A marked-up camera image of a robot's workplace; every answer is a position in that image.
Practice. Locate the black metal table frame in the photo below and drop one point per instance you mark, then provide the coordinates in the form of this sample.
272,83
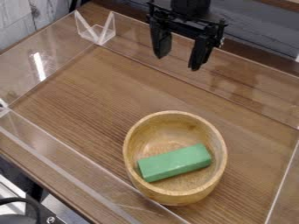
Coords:
26,201

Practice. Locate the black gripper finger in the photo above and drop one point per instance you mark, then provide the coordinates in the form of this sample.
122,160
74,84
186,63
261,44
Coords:
162,37
201,52

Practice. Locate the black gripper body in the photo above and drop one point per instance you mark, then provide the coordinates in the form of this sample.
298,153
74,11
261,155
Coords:
189,18

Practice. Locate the clear acrylic corner bracket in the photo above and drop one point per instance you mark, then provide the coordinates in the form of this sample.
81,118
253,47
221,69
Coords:
99,34

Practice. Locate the green rectangular block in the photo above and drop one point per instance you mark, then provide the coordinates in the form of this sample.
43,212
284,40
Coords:
174,163

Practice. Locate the brown wooden bowl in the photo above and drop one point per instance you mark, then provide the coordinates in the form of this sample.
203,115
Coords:
163,132

